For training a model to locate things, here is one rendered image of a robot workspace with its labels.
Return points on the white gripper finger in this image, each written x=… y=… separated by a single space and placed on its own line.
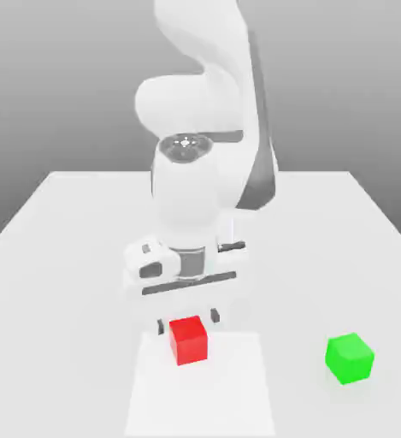
x=215 y=315
x=160 y=327

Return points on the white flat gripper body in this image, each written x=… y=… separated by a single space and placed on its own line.
x=189 y=291

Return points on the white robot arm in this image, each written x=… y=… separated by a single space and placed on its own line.
x=186 y=198

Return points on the small green cube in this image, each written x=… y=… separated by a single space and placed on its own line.
x=349 y=358

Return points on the small red cube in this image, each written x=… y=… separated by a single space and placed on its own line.
x=188 y=340

